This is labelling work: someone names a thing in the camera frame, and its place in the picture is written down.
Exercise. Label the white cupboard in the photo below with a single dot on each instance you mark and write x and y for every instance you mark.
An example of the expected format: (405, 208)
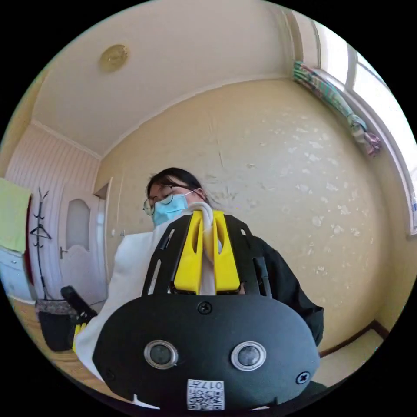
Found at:
(13, 273)

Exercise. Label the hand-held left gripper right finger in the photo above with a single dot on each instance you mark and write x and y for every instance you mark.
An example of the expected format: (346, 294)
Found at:
(224, 260)

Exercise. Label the person's body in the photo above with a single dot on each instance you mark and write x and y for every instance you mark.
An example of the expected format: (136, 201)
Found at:
(286, 286)

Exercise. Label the window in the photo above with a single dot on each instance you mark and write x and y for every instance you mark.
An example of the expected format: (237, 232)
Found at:
(378, 91)

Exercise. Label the white long sleeve shirt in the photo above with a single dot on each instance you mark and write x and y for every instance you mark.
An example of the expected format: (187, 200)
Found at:
(130, 277)

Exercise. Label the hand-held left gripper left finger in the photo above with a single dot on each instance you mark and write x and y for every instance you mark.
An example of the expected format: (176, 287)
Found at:
(188, 260)

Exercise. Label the white door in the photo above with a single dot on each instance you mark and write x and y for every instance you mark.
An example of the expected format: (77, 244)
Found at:
(81, 247)

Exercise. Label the patterned curtain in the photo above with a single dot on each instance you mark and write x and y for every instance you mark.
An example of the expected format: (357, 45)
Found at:
(335, 94)

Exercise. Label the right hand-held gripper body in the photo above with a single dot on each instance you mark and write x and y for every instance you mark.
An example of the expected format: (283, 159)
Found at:
(87, 316)

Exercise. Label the round ceiling lamp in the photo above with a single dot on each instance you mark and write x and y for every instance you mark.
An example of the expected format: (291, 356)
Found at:
(114, 58)

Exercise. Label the black coat rack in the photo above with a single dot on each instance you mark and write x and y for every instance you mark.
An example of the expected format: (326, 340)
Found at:
(40, 228)

